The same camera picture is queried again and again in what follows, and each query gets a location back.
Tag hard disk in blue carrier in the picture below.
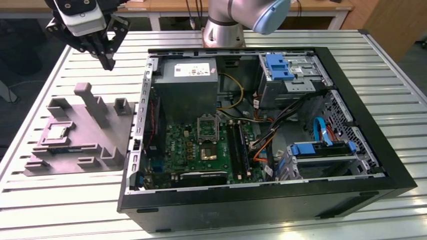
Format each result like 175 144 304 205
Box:
289 141 357 158

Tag metal socket cover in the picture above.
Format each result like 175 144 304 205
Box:
196 113 221 143

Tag blue plastic drive bracket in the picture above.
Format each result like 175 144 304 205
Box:
265 53 292 81

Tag black cable bundle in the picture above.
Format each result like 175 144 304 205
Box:
249 88 329 151

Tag black graphics card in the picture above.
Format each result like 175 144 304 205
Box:
177 170 229 187

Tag yellow wire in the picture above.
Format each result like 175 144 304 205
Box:
216 72 245 110

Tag silver CPU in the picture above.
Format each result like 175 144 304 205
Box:
45 126 73 140

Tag dark RAM stick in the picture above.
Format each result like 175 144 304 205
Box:
45 147 87 154

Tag wooden cabinet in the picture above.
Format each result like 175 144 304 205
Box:
341 0 427 63

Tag wooden desk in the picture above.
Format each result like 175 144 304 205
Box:
0 0 355 31

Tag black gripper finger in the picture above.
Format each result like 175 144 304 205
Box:
99 13 129 71
45 17 109 71

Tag light blue wire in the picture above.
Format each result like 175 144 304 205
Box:
312 116 335 148

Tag metal disk bay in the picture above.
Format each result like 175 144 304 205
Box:
276 149 384 181

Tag CPU socket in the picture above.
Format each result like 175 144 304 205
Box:
197 142 221 162

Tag green motherboard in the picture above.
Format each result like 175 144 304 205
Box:
143 117 268 191

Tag black hanging cable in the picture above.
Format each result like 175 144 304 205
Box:
184 0 205 30

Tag grey power supply unit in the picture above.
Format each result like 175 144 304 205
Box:
151 58 220 126

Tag grey parts rack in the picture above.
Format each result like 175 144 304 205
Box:
22 82 137 177

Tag metal drive cage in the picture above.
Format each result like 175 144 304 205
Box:
257 53 335 108

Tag orange wires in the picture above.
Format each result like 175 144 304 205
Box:
251 147 268 165

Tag red wire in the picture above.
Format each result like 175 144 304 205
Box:
324 123 344 143

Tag black PC case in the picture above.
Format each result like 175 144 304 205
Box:
116 46 419 235

